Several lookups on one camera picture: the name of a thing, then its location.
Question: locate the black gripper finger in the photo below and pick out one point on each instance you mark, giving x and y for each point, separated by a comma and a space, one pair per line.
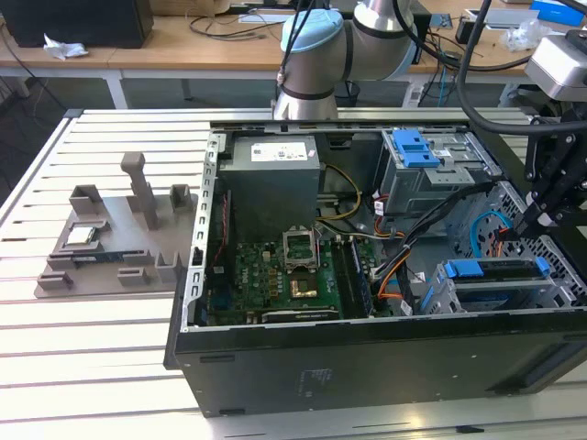
573, 197
536, 183

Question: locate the hard disk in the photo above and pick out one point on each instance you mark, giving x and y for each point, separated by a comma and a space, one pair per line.
465, 268

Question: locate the metal disk bay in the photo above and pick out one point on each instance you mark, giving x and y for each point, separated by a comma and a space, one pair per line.
536, 289

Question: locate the black office chair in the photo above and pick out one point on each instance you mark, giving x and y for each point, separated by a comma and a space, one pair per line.
518, 98

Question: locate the clear plastic bag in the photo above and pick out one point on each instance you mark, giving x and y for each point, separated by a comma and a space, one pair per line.
523, 36

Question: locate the blue box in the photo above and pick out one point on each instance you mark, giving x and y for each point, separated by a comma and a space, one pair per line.
559, 10

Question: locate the grey flat device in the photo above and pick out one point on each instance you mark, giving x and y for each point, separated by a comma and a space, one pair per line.
509, 16

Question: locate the metal drive cage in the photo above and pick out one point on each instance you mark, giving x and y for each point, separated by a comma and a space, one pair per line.
413, 188

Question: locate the blue drive latch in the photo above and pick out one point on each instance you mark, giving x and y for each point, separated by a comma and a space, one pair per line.
415, 149

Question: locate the white power strip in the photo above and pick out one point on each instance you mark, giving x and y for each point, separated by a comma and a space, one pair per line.
414, 96

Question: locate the black computer tower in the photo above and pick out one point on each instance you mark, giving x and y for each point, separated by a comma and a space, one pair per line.
424, 32

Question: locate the installed RAM stick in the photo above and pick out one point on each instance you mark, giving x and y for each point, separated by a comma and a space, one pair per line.
362, 279

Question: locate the black RAM slot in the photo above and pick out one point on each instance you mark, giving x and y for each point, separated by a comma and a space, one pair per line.
343, 279

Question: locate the black PC case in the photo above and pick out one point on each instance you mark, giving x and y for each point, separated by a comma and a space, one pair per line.
367, 366

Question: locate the CPU socket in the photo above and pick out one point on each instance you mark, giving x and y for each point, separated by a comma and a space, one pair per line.
303, 286

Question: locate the grey power supply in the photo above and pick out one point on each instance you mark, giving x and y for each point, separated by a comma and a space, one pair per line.
270, 197

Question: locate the black graphics card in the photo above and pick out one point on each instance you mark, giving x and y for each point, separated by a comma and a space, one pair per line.
298, 315

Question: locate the green motherboard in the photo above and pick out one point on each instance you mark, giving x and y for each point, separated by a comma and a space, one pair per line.
257, 279

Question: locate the wooden desk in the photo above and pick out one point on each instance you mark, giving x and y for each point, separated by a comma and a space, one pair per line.
183, 52

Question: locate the grey parts rack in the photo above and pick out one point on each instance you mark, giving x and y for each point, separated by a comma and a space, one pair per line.
119, 243

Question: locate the silver CPU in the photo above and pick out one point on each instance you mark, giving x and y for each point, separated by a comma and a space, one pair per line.
80, 237

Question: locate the crumpled white paper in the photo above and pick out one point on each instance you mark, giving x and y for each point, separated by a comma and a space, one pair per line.
64, 48

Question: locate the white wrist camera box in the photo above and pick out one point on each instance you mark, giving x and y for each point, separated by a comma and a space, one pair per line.
555, 69

